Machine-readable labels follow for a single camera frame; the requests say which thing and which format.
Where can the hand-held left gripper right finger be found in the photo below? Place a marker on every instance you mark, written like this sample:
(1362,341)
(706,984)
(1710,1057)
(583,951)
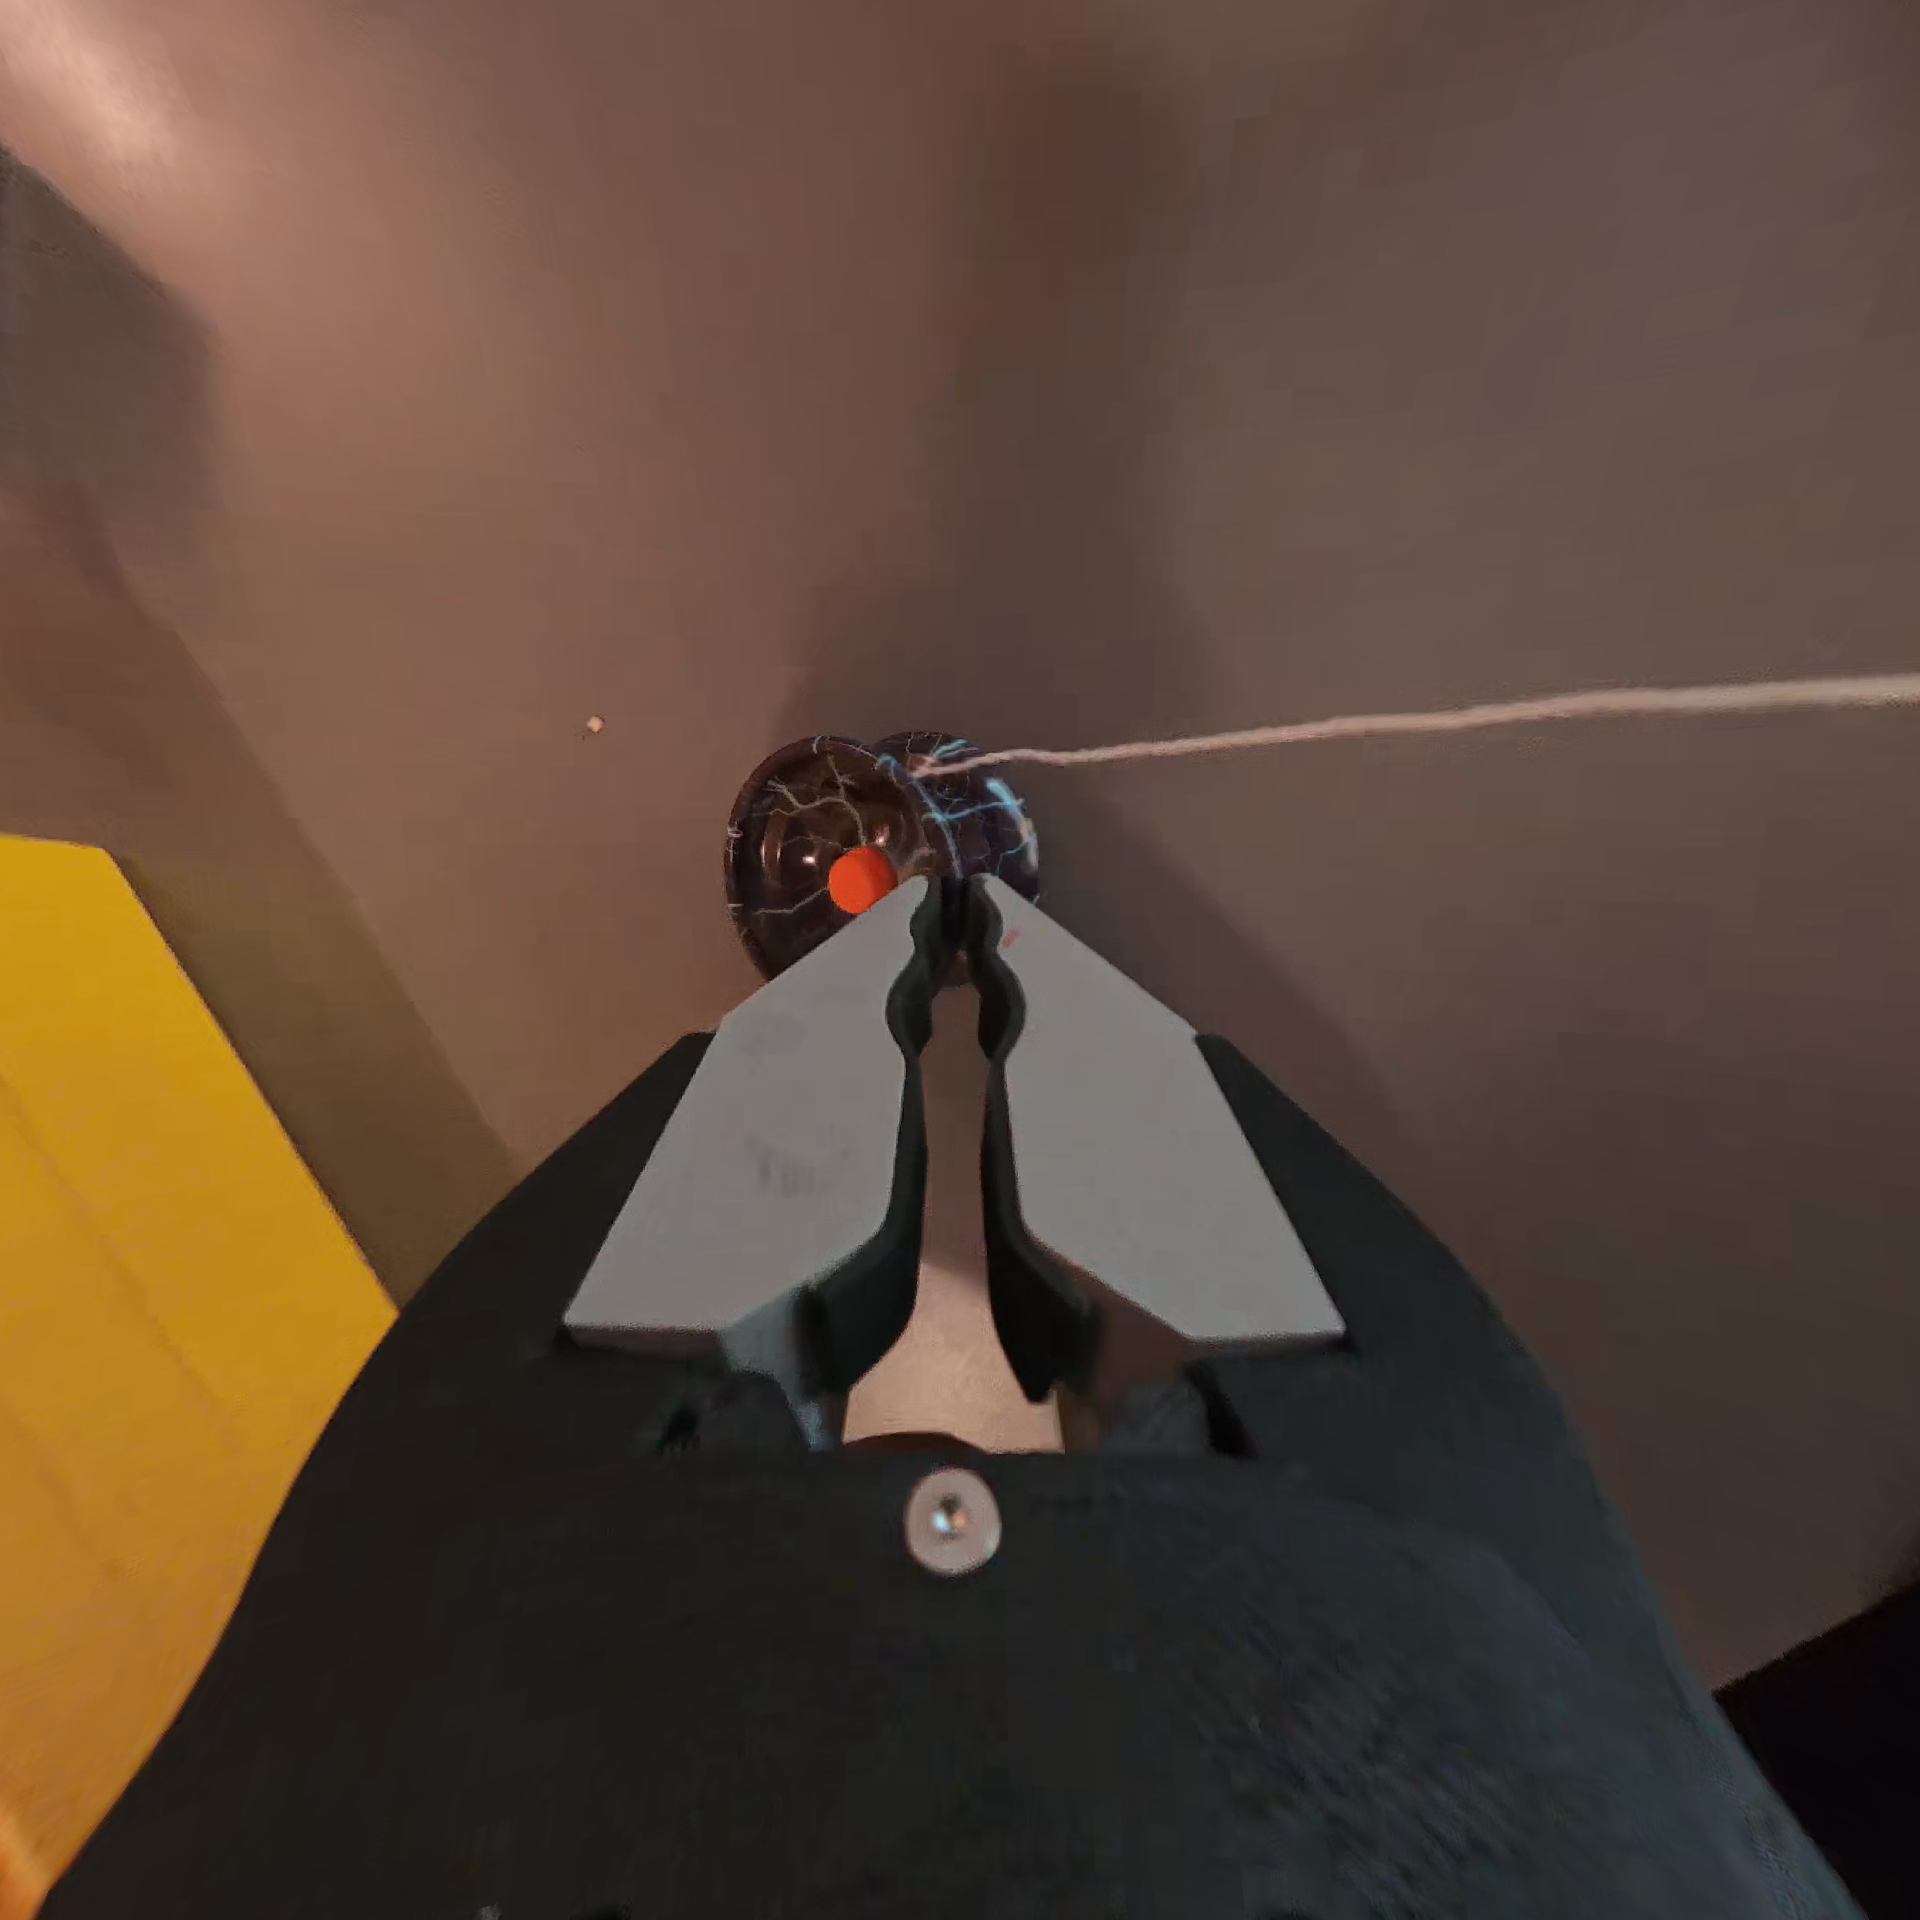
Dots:
(1125,1156)

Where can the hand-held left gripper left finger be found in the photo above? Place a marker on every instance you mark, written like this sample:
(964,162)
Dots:
(773,1156)

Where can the black crackle-pattern yoyo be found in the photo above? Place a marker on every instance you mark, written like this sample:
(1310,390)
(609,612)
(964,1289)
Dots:
(820,849)

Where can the yellow box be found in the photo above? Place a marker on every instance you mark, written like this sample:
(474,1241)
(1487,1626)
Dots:
(135,1201)

